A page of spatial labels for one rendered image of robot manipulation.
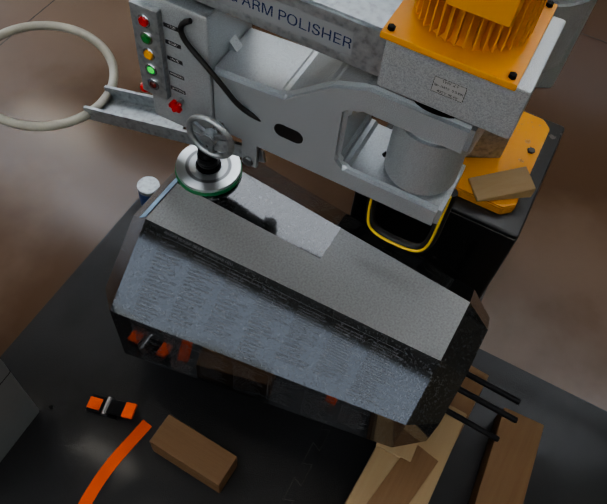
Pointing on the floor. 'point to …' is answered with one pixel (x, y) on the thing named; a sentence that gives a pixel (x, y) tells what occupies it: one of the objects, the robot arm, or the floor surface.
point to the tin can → (147, 188)
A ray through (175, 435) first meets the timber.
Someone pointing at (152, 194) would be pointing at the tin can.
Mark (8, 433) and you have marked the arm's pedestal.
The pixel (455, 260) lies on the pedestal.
